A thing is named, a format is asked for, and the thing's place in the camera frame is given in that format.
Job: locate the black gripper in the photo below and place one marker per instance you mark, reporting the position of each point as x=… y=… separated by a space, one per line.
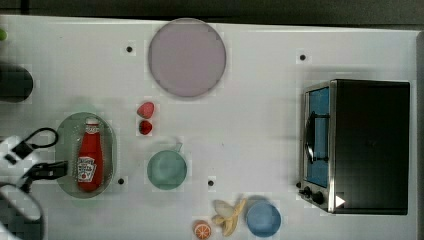
x=43 y=171

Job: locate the red plush ketchup bottle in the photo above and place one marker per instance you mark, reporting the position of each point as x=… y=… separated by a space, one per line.
x=90 y=161

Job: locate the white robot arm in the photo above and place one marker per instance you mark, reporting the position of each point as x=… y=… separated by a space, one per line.
x=22 y=216

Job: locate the green oval strainer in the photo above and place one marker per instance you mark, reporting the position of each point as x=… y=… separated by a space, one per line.
x=71 y=131

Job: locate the black frying pan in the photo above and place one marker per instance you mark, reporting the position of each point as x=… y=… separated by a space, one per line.
x=16 y=83

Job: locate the dark red plush strawberry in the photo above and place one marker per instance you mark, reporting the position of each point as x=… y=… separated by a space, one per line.
x=145 y=127

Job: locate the light red plush strawberry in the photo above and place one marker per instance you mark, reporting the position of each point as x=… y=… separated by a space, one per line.
x=146 y=110

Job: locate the plush orange half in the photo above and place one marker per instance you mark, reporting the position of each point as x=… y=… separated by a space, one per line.
x=202 y=230

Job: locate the lilac round plate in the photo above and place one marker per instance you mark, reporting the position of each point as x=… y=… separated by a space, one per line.
x=187 y=57

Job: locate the plush peeled banana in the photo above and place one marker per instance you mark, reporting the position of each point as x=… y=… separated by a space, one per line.
x=227 y=216

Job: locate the blue cup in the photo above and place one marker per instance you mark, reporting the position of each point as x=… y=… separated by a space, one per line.
x=263 y=219

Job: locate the silver toaster oven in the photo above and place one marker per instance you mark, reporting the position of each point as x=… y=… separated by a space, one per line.
x=356 y=147

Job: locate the green cup with handle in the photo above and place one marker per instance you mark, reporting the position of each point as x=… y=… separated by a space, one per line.
x=167 y=169

